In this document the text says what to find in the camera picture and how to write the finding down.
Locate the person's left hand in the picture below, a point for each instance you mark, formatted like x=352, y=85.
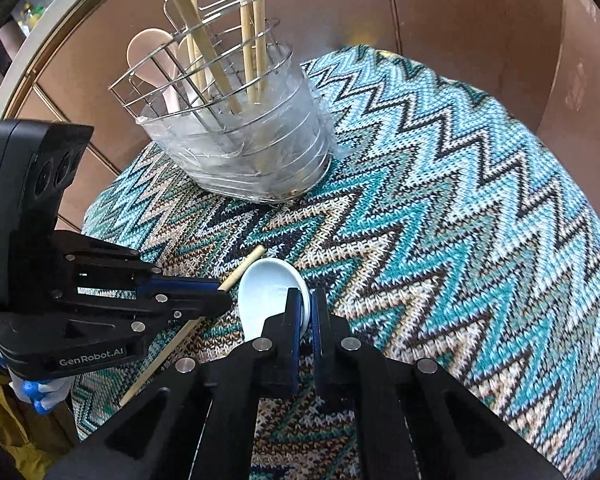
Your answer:
x=35, y=392

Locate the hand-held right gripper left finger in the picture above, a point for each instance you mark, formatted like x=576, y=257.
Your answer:
x=294, y=350

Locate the person's left forearm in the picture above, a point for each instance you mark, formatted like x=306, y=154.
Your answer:
x=10, y=435

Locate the brown kitchen cabinet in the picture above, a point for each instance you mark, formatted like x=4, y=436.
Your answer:
x=455, y=20

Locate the zigzag knitted cloth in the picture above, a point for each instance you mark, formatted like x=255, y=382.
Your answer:
x=430, y=210

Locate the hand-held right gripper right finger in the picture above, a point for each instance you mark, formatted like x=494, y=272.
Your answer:
x=316, y=355

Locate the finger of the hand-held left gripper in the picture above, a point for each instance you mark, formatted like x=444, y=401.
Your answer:
x=205, y=306
x=185, y=287

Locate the white ceramic spoon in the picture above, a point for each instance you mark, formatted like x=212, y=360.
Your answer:
x=265, y=290
x=147, y=55

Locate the white kitchen countertop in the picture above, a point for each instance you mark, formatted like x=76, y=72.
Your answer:
x=55, y=20

